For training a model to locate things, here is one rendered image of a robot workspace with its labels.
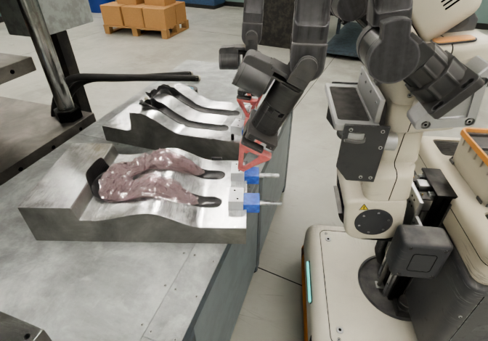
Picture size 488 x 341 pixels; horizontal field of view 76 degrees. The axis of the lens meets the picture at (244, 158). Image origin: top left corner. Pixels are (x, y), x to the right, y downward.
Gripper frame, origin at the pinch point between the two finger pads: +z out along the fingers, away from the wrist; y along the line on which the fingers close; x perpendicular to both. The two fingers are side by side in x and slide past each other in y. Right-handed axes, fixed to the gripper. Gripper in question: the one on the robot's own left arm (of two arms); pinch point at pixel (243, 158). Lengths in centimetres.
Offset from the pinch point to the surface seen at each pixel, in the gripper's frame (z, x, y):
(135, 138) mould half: 32, -29, -30
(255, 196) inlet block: 10.1, 8.1, -2.0
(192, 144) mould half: 21.1, -10.9, -25.7
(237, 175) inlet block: 12.2, 3.2, -9.0
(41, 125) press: 56, -66, -44
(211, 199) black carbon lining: 16.6, -1.0, -1.4
